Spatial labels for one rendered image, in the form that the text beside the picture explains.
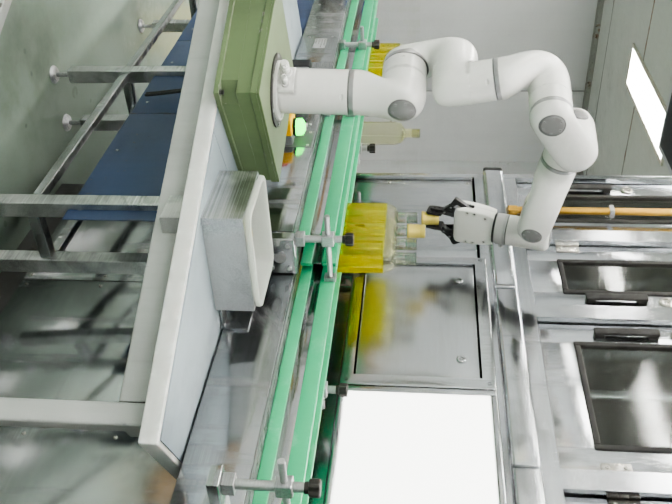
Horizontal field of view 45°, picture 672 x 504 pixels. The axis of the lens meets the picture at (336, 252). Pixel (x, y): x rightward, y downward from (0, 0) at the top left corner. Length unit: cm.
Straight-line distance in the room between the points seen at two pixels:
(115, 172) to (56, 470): 75
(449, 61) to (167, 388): 85
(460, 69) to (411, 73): 10
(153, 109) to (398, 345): 101
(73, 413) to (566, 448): 96
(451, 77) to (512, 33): 630
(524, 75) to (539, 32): 631
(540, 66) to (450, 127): 664
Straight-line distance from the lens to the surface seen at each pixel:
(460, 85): 168
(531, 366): 190
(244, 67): 164
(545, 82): 170
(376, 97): 170
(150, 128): 230
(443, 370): 183
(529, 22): 796
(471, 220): 202
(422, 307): 199
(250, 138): 171
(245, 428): 148
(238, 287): 159
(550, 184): 186
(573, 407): 185
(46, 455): 183
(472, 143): 844
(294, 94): 172
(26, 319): 218
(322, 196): 191
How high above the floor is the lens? 115
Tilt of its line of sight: 6 degrees down
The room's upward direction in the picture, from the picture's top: 91 degrees clockwise
